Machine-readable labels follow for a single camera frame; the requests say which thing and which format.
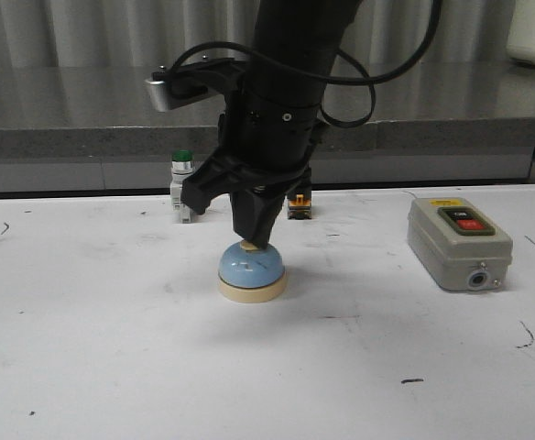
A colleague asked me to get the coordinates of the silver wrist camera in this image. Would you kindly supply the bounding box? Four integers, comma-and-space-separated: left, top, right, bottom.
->
145, 66, 215, 112

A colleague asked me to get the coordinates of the grey stone counter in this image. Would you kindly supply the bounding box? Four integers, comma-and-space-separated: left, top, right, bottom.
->
0, 61, 535, 193

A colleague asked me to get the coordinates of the grey on off switch box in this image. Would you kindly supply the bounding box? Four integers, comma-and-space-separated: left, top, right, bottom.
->
407, 198, 513, 292

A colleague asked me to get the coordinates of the blue desk bell cream base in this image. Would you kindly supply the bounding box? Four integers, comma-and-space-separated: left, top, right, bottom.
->
218, 240, 287, 303

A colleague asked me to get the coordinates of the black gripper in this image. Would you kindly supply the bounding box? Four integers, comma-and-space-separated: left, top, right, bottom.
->
181, 87, 320, 248

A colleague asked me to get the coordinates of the black selector switch yellow base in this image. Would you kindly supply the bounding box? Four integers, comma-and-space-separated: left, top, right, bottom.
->
287, 167, 312, 220

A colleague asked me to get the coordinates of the black cable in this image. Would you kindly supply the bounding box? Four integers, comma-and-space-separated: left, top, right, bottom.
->
165, 0, 443, 127

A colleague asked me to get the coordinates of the green pushbutton switch white body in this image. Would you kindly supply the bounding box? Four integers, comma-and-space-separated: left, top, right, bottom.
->
169, 149, 194, 224

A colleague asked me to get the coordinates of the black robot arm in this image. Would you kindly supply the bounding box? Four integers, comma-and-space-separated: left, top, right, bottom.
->
181, 1, 360, 248

